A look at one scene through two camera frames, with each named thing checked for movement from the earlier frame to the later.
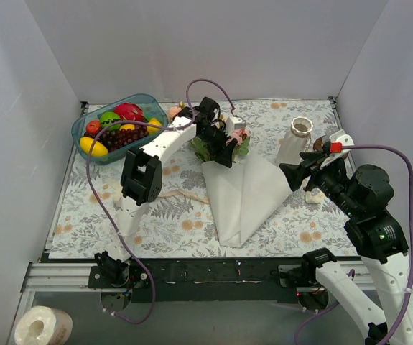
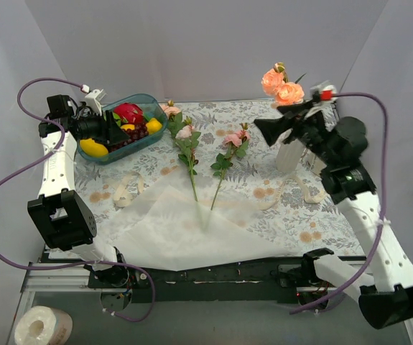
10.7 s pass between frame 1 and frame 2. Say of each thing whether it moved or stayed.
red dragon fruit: stayed
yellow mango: stayed
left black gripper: moved
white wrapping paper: moved
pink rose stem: stayed
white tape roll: stayed
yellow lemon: stayed
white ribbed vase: stayed
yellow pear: stayed
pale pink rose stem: moved
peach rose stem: moved
